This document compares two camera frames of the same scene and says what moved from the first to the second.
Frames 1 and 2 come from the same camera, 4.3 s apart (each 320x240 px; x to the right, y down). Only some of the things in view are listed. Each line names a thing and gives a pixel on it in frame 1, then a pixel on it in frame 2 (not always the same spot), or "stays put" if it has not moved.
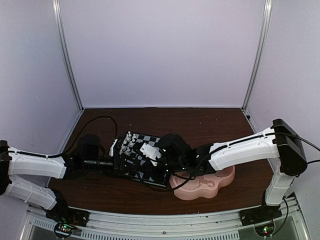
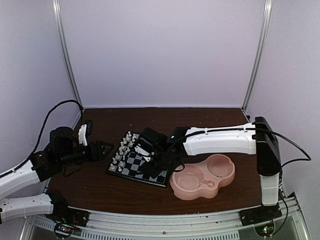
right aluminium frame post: [260, 52] stays put
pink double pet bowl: [203, 186] stays put
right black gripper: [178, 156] -> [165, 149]
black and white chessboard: [139, 154] stays put
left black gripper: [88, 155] -> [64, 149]
